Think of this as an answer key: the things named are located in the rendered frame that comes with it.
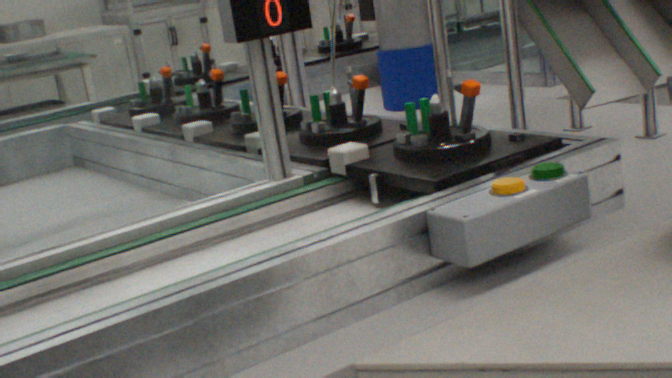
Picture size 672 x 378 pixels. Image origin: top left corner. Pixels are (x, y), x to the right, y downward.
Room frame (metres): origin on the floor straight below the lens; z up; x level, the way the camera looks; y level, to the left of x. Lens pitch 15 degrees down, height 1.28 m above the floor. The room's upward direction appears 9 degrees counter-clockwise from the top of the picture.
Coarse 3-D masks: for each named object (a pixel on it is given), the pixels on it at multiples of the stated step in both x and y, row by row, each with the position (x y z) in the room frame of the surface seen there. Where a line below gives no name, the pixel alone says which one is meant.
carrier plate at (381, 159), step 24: (504, 144) 1.27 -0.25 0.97; (528, 144) 1.25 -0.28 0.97; (552, 144) 1.25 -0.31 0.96; (360, 168) 1.26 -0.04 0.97; (384, 168) 1.23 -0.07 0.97; (408, 168) 1.21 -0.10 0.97; (432, 168) 1.19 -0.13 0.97; (456, 168) 1.17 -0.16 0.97; (480, 168) 1.17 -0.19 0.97; (432, 192) 1.13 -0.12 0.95
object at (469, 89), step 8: (472, 80) 1.24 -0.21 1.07; (456, 88) 1.25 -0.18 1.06; (464, 88) 1.23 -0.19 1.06; (472, 88) 1.22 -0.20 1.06; (464, 96) 1.23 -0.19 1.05; (472, 96) 1.22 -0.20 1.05; (464, 104) 1.24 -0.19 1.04; (472, 104) 1.23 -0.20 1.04; (464, 112) 1.24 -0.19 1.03; (472, 112) 1.24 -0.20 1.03; (464, 120) 1.24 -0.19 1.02; (464, 128) 1.24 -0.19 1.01
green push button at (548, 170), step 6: (534, 168) 1.11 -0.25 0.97; (540, 168) 1.10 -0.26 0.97; (546, 168) 1.10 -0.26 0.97; (552, 168) 1.09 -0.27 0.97; (558, 168) 1.09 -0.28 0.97; (534, 174) 1.10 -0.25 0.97; (540, 174) 1.09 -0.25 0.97; (546, 174) 1.09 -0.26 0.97; (552, 174) 1.09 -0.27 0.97; (558, 174) 1.09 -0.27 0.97
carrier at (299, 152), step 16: (336, 96) 1.50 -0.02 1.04; (352, 96) 1.56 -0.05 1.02; (320, 112) 1.54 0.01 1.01; (336, 112) 1.49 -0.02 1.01; (304, 128) 1.49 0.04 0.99; (320, 128) 1.46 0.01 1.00; (336, 128) 1.47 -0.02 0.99; (352, 128) 1.45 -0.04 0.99; (368, 128) 1.45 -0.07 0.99; (384, 128) 1.51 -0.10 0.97; (288, 144) 1.50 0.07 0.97; (304, 144) 1.48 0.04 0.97; (320, 144) 1.45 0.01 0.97; (336, 144) 1.44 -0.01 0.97; (368, 144) 1.40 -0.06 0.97; (384, 144) 1.41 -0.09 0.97; (304, 160) 1.39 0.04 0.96; (320, 160) 1.35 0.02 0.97
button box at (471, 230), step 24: (480, 192) 1.08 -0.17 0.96; (528, 192) 1.05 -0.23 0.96; (552, 192) 1.06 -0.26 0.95; (576, 192) 1.08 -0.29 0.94; (432, 216) 1.03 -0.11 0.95; (456, 216) 1.00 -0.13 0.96; (480, 216) 0.99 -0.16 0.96; (504, 216) 1.01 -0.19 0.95; (528, 216) 1.04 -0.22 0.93; (552, 216) 1.06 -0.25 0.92; (576, 216) 1.08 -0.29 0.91; (432, 240) 1.03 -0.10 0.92; (456, 240) 1.00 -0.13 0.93; (480, 240) 0.99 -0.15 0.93; (504, 240) 1.01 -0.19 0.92; (528, 240) 1.03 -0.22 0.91
